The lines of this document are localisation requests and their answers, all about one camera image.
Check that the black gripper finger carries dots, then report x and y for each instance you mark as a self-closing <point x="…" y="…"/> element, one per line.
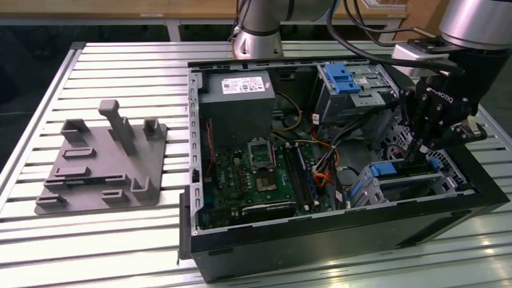
<point x="428" y="120"/>
<point x="460" y="135"/>

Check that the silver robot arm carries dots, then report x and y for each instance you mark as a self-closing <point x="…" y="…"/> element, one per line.
<point x="260" y="30"/>

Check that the silver metal disk bay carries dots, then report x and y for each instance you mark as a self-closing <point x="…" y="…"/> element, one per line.
<point x="408" y="186"/>

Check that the white-clipped black RAM slot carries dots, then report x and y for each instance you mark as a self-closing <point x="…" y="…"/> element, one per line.
<point x="296" y="176"/>
<point x="307" y="174"/>

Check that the silver drive cage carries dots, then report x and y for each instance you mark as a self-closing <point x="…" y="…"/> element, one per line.
<point x="360" y="102"/>

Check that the blue drive cage latch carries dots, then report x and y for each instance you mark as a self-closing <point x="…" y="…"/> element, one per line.
<point x="340" y="78"/>

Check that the black CPU socket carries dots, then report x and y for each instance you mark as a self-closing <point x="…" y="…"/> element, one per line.
<point x="267" y="183"/>

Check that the grey power supply unit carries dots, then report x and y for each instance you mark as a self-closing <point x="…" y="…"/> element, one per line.
<point x="236" y="120"/>

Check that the black graphics card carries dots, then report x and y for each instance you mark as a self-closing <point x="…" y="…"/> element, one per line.
<point x="268" y="211"/>

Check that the black PC case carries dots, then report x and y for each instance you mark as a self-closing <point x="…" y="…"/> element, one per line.
<point x="320" y="249"/>

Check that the green motherboard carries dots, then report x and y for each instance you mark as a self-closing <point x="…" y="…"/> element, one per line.
<point x="236" y="180"/>

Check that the grey parts rack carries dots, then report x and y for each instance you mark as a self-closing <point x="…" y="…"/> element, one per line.
<point x="108" y="168"/>

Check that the wooden workbench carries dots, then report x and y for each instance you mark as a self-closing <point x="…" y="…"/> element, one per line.
<point x="120" y="7"/>

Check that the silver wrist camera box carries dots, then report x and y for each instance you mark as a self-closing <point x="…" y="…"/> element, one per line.
<point x="408" y="55"/>

